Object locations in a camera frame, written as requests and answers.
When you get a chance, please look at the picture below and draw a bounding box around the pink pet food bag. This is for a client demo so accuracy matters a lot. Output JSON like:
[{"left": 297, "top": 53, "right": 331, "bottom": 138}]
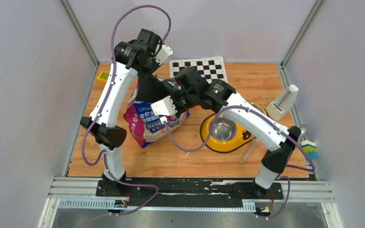
[{"left": 123, "top": 78, "right": 175, "bottom": 148}]

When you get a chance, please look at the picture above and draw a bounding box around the yellow double pet bowl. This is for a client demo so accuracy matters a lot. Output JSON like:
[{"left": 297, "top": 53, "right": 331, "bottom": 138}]
[{"left": 200, "top": 114, "right": 256, "bottom": 153}]

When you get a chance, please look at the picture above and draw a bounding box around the clear plastic scoop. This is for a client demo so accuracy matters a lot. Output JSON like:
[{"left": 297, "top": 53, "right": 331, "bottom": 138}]
[{"left": 239, "top": 138, "right": 261, "bottom": 164}]

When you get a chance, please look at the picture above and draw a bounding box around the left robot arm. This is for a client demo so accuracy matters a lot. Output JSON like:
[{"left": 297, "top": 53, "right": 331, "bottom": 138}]
[{"left": 80, "top": 28, "right": 173, "bottom": 196}]

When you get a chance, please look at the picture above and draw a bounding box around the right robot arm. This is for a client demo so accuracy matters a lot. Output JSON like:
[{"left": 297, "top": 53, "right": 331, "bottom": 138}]
[{"left": 171, "top": 67, "right": 301, "bottom": 199}]

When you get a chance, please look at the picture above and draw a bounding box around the black white chessboard mat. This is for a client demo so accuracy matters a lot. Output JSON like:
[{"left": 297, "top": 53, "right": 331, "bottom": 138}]
[{"left": 169, "top": 56, "right": 228, "bottom": 83}]

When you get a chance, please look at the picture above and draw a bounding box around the silver microphone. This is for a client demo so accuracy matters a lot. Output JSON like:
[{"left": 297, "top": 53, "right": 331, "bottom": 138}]
[{"left": 298, "top": 124, "right": 309, "bottom": 143}]

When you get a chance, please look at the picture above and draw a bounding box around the green blue block toy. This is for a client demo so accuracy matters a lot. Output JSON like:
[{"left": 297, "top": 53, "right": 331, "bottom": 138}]
[{"left": 301, "top": 140, "right": 318, "bottom": 159}]

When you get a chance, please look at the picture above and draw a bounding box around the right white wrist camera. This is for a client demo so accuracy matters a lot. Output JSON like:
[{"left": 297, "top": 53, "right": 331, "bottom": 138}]
[{"left": 151, "top": 95, "right": 177, "bottom": 124}]

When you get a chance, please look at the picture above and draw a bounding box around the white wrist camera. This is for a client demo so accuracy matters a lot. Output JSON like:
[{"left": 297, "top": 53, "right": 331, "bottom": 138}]
[
  {"left": 151, "top": 95, "right": 177, "bottom": 124},
  {"left": 154, "top": 44, "right": 173, "bottom": 65}
]

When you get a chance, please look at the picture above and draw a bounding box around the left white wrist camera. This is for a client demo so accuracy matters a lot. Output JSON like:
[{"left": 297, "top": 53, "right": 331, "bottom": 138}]
[{"left": 154, "top": 44, "right": 173, "bottom": 65}]

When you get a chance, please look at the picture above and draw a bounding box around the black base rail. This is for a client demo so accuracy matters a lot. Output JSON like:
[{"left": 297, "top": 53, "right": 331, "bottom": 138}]
[{"left": 48, "top": 176, "right": 334, "bottom": 213}]

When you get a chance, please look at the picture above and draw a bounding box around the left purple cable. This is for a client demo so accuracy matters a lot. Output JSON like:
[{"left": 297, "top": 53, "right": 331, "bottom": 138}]
[{"left": 81, "top": 4, "right": 173, "bottom": 219}]

